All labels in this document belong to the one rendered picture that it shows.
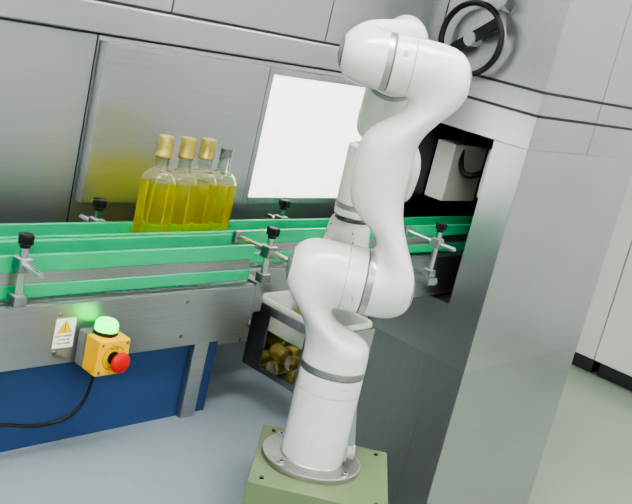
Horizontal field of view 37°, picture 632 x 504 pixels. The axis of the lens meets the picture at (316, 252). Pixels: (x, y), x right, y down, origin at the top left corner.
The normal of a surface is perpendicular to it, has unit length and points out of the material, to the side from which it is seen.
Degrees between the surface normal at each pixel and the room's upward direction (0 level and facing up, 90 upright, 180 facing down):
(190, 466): 0
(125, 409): 90
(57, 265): 90
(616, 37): 90
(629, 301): 90
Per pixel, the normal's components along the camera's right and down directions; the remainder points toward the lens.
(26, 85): 0.71, 0.33
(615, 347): -0.67, 0.04
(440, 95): -0.11, 0.30
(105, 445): 0.22, -0.94
